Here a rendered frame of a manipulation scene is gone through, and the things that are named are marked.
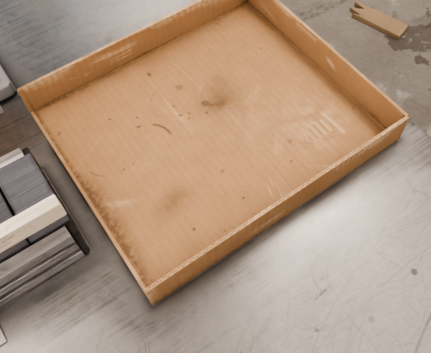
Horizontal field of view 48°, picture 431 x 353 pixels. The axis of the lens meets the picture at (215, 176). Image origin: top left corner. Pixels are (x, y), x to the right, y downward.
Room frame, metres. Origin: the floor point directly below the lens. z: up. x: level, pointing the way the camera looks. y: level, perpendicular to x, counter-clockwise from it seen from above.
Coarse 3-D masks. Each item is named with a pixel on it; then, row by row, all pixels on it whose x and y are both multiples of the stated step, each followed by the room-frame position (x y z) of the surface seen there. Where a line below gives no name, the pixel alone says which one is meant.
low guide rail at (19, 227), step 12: (36, 204) 0.17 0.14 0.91; (48, 204) 0.17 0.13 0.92; (60, 204) 0.17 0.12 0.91; (24, 216) 0.16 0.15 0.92; (36, 216) 0.16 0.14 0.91; (48, 216) 0.17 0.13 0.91; (60, 216) 0.17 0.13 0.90; (0, 228) 0.15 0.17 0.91; (12, 228) 0.15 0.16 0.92; (24, 228) 0.15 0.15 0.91; (36, 228) 0.16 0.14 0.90; (0, 240) 0.14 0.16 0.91; (12, 240) 0.15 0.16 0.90; (0, 252) 0.14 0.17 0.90
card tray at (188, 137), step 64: (256, 0) 0.47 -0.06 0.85; (128, 64) 0.39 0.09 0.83; (192, 64) 0.39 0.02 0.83; (256, 64) 0.38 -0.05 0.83; (320, 64) 0.37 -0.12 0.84; (64, 128) 0.30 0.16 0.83; (128, 128) 0.30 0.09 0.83; (192, 128) 0.30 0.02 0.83; (256, 128) 0.29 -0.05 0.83; (320, 128) 0.29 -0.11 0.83; (384, 128) 0.29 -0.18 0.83; (128, 192) 0.22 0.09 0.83; (192, 192) 0.22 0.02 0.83; (256, 192) 0.22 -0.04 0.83; (128, 256) 0.16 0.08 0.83; (192, 256) 0.16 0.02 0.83
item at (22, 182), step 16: (16, 160) 0.24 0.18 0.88; (32, 160) 0.24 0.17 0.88; (0, 176) 0.22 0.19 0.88; (16, 176) 0.22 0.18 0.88; (32, 176) 0.22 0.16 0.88; (0, 192) 0.21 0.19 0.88; (16, 192) 0.20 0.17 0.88; (32, 192) 0.20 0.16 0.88; (48, 192) 0.20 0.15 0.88; (0, 208) 0.19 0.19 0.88; (16, 208) 0.19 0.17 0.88; (64, 224) 0.17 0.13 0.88; (32, 240) 0.16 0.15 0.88; (0, 256) 0.14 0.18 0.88
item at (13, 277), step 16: (0, 160) 0.24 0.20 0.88; (64, 208) 0.21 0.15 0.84; (48, 240) 0.16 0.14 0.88; (64, 240) 0.16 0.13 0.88; (80, 240) 0.16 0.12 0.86; (16, 256) 0.14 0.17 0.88; (32, 256) 0.14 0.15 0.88; (48, 256) 0.15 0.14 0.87; (64, 256) 0.15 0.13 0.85; (80, 256) 0.16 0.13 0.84; (0, 272) 0.13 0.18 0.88; (16, 272) 0.13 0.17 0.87; (32, 272) 0.14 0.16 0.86; (48, 272) 0.14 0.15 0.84; (0, 288) 0.12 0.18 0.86; (16, 288) 0.13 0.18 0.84; (32, 288) 0.13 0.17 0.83; (0, 304) 0.12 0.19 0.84
